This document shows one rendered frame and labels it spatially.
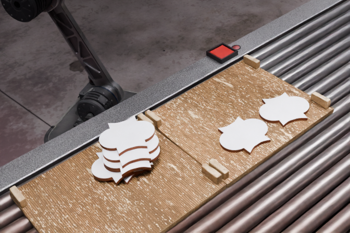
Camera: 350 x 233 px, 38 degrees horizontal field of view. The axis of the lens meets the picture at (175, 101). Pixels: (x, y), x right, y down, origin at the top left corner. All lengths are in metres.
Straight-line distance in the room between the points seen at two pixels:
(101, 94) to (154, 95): 0.91
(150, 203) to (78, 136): 0.35
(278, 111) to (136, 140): 0.41
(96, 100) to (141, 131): 1.12
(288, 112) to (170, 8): 2.60
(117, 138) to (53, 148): 0.23
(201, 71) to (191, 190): 0.52
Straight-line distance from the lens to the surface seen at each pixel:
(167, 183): 1.28
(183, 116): 1.46
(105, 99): 2.45
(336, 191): 1.30
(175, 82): 1.62
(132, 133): 1.33
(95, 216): 1.25
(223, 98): 1.51
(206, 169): 1.27
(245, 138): 1.37
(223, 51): 1.72
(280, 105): 1.48
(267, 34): 1.84
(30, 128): 3.03
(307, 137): 1.44
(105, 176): 1.29
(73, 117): 2.64
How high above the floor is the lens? 1.88
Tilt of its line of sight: 39 degrees down
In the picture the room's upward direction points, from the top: 6 degrees counter-clockwise
